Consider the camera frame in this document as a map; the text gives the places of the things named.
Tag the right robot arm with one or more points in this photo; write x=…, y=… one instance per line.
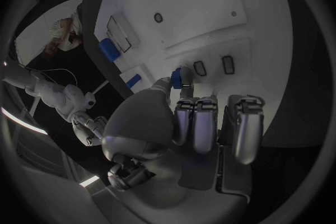
x=57, y=95

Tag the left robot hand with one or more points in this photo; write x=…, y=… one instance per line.
x=147, y=123

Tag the blue plug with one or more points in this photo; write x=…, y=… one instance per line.
x=176, y=79
x=133, y=80

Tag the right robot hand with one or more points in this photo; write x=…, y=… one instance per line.
x=89, y=129

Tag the long blue cylinder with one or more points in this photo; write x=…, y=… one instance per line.
x=109, y=50

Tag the person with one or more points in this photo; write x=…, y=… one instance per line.
x=65, y=35

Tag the white task board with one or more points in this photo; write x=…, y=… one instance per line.
x=199, y=18

